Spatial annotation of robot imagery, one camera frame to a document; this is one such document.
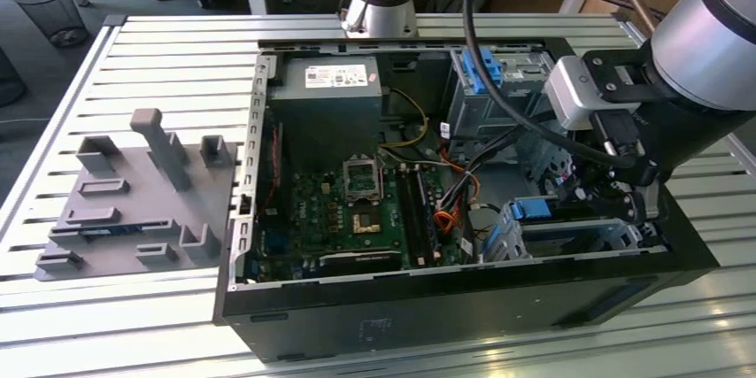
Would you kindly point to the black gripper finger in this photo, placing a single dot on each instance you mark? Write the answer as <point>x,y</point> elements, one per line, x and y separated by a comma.
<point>637,205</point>
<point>591,194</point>

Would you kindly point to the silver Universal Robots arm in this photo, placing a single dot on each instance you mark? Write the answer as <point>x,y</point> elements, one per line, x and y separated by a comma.
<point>708,41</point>

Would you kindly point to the metal disk bay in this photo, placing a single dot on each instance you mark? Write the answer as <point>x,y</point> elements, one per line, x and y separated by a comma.
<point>567,232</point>

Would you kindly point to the black RAM slot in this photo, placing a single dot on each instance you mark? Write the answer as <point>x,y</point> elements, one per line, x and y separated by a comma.
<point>407,210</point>

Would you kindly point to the metal optical drive cage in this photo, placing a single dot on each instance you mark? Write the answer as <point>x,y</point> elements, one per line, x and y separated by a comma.
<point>467,112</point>

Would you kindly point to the black RAM stick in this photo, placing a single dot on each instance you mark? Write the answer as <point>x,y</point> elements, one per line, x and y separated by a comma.
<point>427,218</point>

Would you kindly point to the white barcode tag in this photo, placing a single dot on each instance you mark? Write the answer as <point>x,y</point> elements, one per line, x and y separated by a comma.
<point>445,129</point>

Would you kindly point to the blue drive bay latch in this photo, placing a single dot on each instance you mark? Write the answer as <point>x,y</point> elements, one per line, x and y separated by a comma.
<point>495,72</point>

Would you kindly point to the CPU socket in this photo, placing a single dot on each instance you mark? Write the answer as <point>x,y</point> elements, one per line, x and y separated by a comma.
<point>365,223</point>

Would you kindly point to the black PC case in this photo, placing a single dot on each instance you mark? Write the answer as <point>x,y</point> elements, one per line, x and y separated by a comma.
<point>413,307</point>

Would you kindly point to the black graphics card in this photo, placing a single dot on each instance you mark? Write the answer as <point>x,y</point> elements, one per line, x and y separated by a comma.
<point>360,260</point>

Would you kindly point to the grey power supply unit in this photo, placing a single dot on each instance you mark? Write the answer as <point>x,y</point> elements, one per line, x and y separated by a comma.
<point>324,121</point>

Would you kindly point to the green motherboard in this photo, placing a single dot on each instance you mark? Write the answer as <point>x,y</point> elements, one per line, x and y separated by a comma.
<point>307,201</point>

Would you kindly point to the grey parts rack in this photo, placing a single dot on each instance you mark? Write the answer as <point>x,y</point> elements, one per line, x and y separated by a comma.
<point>141,192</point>

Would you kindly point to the RAM stick on rack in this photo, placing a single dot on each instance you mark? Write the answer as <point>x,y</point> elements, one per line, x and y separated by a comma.
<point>109,231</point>

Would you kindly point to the black mesh wastebasket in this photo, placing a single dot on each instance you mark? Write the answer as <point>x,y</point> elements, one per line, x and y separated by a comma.
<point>49,15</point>

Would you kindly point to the black camera bracket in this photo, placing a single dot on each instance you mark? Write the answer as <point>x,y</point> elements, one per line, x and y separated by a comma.
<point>613,68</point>

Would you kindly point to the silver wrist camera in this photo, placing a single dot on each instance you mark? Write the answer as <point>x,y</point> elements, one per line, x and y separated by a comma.
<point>572,90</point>

